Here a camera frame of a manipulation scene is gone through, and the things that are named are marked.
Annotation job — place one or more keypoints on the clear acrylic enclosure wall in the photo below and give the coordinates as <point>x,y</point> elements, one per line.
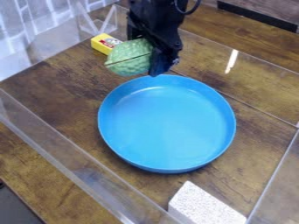
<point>59,166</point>

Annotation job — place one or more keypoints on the green bumpy bitter gourd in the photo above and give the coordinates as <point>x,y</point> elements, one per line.
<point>128,58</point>

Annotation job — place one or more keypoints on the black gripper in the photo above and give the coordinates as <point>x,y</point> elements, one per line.
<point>153,20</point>

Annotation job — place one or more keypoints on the blue round plastic tray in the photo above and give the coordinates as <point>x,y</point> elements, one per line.
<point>167,124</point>

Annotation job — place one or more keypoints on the yellow rectangular block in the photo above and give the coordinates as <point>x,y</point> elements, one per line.
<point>104,43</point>

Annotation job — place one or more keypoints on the white speckled foam block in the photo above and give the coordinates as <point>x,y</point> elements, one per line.
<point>192,206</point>

